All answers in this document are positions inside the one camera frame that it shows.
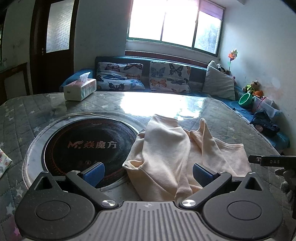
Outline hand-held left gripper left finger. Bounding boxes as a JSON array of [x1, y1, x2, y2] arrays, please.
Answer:
[[28, 162, 118, 208]]

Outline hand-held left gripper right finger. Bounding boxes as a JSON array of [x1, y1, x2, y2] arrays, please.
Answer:
[[179, 163, 270, 208]]

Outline cream long-sleeved garment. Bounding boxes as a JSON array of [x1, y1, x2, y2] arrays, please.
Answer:
[[122, 113, 252, 202]]

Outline dark blue crumpled clothes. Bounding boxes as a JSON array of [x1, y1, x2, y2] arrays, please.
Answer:
[[251, 111, 280, 137]]

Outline person's right hand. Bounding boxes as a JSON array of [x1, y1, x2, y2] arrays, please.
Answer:
[[275, 167, 296, 200]]

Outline round black induction cooktop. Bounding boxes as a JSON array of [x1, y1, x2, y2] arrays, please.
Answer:
[[22, 111, 139, 193]]

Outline clear plastic bag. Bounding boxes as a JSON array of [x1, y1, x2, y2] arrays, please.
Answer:
[[252, 96, 282, 118]]

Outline green plastic bowl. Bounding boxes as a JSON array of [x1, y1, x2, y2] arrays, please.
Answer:
[[238, 93, 253, 107]]

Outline brown plush toy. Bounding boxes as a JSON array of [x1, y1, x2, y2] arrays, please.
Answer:
[[242, 81, 260, 93]]

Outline plain grey pillow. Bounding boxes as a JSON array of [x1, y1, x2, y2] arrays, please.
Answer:
[[202, 61, 236, 101]]

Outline white tissue box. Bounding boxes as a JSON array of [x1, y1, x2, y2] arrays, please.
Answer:
[[63, 72, 97, 101]]

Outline floral patterned cloth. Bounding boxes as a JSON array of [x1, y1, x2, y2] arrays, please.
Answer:
[[0, 148, 12, 179]]

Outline grey quilted star table cover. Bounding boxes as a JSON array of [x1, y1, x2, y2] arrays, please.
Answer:
[[0, 91, 296, 241]]

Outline black and white plush toy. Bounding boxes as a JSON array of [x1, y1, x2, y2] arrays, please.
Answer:
[[216, 62, 232, 76]]

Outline blue sofa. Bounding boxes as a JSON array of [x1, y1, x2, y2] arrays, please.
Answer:
[[59, 56, 290, 149]]

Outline butterfly print pillow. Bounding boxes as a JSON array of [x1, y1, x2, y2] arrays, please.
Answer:
[[95, 61, 146, 91], [149, 61, 192, 93]]

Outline colourful toy pinwheel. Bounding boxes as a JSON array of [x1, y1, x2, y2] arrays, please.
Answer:
[[228, 49, 238, 72]]

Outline dark wooden glazed door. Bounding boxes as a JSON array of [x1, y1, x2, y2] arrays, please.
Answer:
[[30, 0, 80, 94]]

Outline green framed window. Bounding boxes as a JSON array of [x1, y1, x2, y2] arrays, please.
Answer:
[[126, 0, 226, 56]]

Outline purple roller blind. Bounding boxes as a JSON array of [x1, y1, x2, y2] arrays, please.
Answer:
[[199, 0, 226, 20]]

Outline thin white cable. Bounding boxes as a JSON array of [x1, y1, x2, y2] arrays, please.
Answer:
[[65, 112, 118, 120]]

